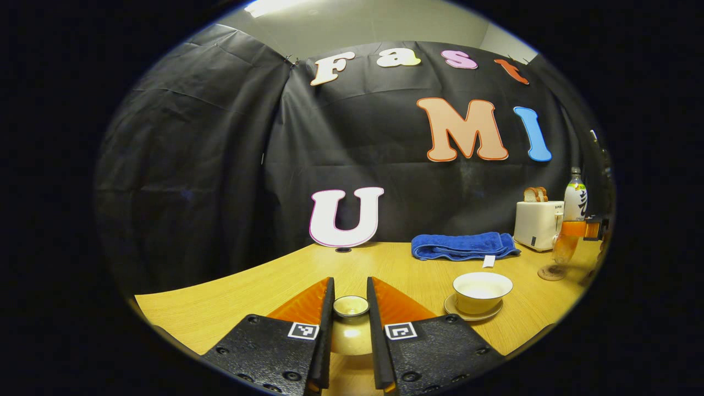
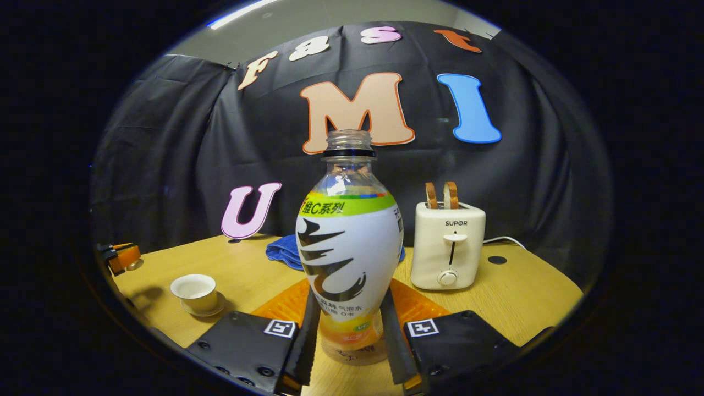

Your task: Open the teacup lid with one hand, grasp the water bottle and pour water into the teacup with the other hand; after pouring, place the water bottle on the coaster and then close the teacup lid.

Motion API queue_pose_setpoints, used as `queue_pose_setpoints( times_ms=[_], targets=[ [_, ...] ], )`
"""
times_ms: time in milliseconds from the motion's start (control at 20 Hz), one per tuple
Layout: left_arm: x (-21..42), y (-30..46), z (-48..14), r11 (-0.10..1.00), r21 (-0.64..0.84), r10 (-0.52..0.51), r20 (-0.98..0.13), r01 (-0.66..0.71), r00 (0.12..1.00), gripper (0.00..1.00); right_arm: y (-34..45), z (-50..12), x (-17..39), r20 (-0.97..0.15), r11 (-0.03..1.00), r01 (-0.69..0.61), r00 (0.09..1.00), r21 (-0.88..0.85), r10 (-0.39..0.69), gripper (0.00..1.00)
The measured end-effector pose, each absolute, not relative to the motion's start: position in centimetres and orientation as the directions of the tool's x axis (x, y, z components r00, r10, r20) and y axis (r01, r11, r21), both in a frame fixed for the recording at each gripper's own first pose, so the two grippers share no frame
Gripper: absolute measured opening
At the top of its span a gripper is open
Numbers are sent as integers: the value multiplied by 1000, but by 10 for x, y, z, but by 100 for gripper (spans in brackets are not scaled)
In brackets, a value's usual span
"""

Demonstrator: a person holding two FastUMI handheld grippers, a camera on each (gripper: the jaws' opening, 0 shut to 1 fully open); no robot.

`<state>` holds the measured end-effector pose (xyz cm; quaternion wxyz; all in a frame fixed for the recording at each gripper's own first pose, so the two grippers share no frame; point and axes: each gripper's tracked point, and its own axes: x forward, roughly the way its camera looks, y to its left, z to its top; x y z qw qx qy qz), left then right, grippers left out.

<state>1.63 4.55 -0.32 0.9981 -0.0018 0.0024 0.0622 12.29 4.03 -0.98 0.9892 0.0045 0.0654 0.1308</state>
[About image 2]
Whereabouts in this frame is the white toaster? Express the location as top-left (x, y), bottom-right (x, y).
top-left (410, 201), bottom-right (487, 291)

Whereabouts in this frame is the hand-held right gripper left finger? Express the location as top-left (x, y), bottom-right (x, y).
top-left (184, 278), bottom-right (321, 395)

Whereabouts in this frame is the cream ceramic teacup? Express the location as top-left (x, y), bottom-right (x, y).
top-left (170, 273), bottom-right (218, 314)

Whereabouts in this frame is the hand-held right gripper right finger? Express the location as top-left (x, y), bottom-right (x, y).
top-left (379, 278), bottom-right (553, 395)

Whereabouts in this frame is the clear labelled water bottle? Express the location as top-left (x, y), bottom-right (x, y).
top-left (295, 129), bottom-right (405, 366)

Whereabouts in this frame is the black backdrop cloth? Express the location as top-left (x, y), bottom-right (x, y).
top-left (90, 21), bottom-right (614, 287)

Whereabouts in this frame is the cream ceramic saucer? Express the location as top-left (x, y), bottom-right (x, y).
top-left (180, 291), bottom-right (226, 317)

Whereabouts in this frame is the white toaster cable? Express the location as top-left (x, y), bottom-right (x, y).
top-left (483, 236), bottom-right (527, 251)

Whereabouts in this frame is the blue folded towel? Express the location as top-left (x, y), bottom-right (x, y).
top-left (266, 234), bottom-right (406, 271)

